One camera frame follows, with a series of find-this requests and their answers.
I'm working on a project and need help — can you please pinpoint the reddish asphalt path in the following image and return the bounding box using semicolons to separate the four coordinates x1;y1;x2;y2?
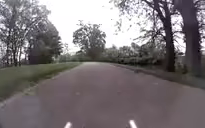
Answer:
0;61;205;128

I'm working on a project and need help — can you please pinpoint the slender dark tree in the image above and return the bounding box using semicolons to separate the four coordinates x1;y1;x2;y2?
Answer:
113;0;178;73

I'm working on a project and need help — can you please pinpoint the thick tree trunk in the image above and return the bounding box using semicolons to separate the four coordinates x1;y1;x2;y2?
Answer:
172;0;205;78

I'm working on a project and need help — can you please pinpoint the row of bushes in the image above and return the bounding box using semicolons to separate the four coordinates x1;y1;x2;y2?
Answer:
58;42;168;67

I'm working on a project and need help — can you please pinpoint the grass strip with leaves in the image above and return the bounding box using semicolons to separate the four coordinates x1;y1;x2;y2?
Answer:
111;62;205;92

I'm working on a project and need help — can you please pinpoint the dark conifer tree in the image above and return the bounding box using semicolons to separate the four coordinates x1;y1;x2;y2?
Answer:
27;20;64;65

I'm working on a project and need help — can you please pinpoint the group of trees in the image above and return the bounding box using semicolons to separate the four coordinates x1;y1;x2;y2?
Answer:
0;0;51;68

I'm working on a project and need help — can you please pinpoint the round leafy tree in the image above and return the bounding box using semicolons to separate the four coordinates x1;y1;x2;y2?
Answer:
72;20;107;62

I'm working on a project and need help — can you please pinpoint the grass verge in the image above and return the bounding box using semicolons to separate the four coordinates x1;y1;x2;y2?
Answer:
0;61;83;103

